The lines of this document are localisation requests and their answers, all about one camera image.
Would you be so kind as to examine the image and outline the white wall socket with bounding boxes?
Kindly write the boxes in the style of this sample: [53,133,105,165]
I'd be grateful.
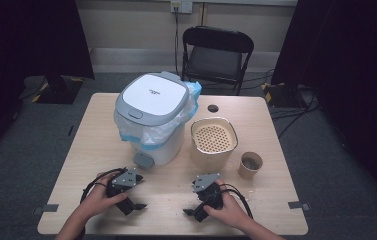
[170,0,194,15]

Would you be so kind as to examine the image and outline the dark curtain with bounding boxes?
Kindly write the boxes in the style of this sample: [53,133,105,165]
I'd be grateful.
[270,0,377,216]
[0,0,96,168]

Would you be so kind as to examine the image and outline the grey tape strip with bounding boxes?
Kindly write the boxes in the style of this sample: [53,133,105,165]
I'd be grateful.
[32,203,60,215]
[287,200,312,211]

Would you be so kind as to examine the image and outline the beige strainer basket container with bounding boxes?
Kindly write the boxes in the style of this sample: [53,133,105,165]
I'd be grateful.
[189,116,239,172]

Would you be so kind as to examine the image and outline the black floor cables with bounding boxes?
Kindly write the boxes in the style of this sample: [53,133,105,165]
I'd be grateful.
[240,68,321,140]

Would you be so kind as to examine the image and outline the person's right hand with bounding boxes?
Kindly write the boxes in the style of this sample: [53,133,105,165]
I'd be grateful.
[203,179,250,230]

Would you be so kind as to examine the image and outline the black folding chair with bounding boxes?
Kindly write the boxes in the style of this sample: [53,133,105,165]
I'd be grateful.
[181,25,255,96]

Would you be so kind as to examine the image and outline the brown paper cup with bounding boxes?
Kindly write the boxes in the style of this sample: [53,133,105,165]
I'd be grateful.
[237,151,264,180]

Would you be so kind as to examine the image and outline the white trash can grey lid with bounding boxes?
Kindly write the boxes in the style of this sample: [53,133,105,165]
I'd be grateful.
[113,70,190,170]

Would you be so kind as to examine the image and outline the black wall socket cable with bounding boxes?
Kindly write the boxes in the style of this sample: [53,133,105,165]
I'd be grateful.
[173,7,181,76]

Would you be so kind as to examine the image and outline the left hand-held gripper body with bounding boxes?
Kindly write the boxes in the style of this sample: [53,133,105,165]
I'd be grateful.
[106,167,144,198]

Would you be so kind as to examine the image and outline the person's left hand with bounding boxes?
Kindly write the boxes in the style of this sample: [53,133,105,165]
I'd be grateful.
[79,172,129,219]

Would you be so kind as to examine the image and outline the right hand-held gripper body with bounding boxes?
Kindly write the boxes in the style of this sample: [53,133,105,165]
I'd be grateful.
[191,172,226,212]

